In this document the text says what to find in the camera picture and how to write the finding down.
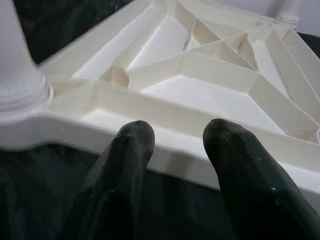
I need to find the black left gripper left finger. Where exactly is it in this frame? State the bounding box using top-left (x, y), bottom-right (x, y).
top-left (63, 119), bottom-right (156, 240)

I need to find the white plastic table leg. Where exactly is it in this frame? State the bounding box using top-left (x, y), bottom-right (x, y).
top-left (274, 13), bottom-right (300, 26)
top-left (0, 0), bottom-right (50, 118)

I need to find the white plastic table top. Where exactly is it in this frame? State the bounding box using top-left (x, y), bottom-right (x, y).
top-left (0, 0), bottom-right (320, 210)

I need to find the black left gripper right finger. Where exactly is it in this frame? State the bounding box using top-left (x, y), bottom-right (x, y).
top-left (202, 117), bottom-right (320, 240)

